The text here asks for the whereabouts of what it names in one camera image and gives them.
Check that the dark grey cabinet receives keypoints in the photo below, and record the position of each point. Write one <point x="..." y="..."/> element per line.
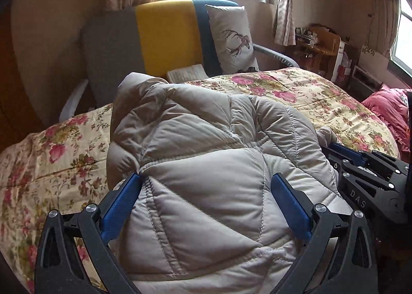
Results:
<point x="363" y="83"/>

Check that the floral quilted bedspread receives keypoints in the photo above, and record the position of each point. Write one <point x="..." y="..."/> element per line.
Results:
<point x="64" y="152"/>

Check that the cream knitted cloth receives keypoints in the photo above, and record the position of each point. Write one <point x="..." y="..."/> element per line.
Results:
<point x="186" y="72"/>

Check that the white deer print cushion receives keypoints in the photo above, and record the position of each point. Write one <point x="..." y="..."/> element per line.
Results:
<point x="228" y="40"/>

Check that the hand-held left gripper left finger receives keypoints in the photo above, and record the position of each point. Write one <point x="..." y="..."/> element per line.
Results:
<point x="122" y="204"/>

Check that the grey yellow teal armchair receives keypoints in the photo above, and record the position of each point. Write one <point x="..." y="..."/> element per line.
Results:
<point x="164" y="33"/>

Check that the pink ruffled pillow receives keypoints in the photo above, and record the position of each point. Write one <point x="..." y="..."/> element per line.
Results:
<point x="389" y="107"/>

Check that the white cardboard box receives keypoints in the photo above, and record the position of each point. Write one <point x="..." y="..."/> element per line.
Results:
<point x="338" y="59"/>

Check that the sheer beige curtain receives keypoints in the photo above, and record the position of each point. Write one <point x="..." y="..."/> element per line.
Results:
<point x="386" y="17"/>

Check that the wooden shelf unit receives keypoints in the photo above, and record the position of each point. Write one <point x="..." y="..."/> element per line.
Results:
<point x="322" y="40"/>

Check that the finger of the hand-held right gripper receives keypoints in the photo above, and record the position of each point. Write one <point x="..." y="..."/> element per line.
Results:
<point x="370" y="194"/>
<point x="350" y="154"/>

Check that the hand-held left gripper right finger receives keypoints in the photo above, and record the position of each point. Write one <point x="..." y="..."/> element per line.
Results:
<point x="291" y="207"/>

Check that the beige quilted puffer jacket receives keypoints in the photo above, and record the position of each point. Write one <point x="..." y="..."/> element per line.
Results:
<point x="209" y="184"/>

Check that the side window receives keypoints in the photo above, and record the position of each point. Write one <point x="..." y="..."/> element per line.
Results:
<point x="404" y="40"/>

